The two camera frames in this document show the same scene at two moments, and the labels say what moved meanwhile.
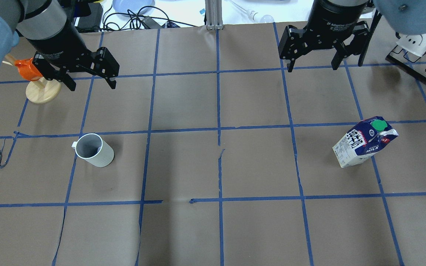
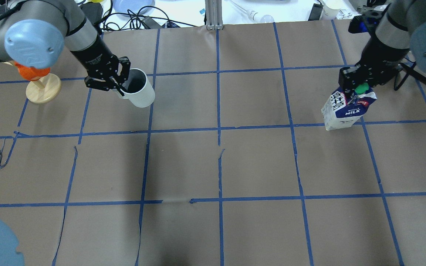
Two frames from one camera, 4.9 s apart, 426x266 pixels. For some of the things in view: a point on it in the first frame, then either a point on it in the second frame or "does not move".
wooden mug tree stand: x=42 y=90 does not move
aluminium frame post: x=213 y=14 does not move
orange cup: x=27 y=69 does not move
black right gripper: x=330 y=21 to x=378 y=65
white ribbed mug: x=90 y=147 to x=137 y=89
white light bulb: x=254 y=16 does not move
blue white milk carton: x=363 y=140 to x=340 y=110
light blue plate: x=122 y=6 does not move
